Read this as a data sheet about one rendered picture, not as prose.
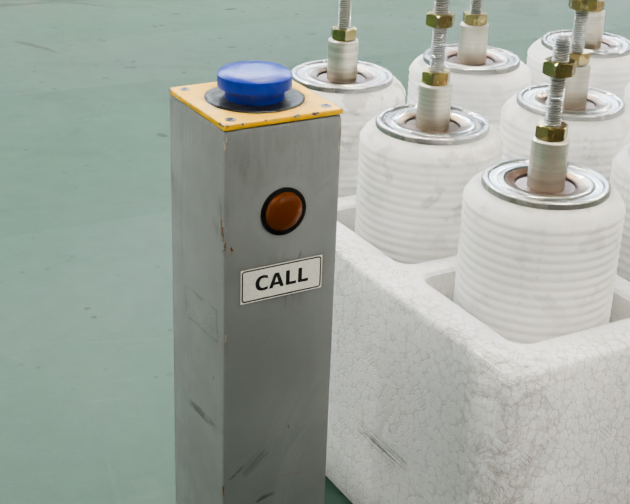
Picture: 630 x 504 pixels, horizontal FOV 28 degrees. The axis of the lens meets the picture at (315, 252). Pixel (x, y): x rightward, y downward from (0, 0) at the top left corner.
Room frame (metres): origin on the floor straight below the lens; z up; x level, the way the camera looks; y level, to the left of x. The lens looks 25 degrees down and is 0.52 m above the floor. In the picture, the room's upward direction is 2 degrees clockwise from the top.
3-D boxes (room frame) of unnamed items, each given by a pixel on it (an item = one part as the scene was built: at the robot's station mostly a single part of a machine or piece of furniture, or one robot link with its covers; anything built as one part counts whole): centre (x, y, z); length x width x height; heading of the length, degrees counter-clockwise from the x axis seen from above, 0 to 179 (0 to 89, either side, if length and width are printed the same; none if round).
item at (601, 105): (0.85, -0.18, 0.25); 0.08 x 0.08 x 0.01
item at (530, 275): (0.69, -0.13, 0.16); 0.10 x 0.10 x 0.18
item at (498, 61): (0.96, -0.12, 0.25); 0.08 x 0.08 x 0.01
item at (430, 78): (0.79, -0.07, 0.29); 0.02 x 0.02 x 0.01; 15
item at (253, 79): (0.64, 0.04, 0.32); 0.04 x 0.04 x 0.02
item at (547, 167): (0.69, -0.13, 0.26); 0.02 x 0.02 x 0.03
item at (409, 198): (0.79, -0.07, 0.16); 0.10 x 0.10 x 0.18
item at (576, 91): (0.85, -0.18, 0.26); 0.02 x 0.02 x 0.03
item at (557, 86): (0.69, -0.13, 0.30); 0.01 x 0.01 x 0.08
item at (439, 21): (0.79, -0.07, 0.32); 0.02 x 0.02 x 0.01; 15
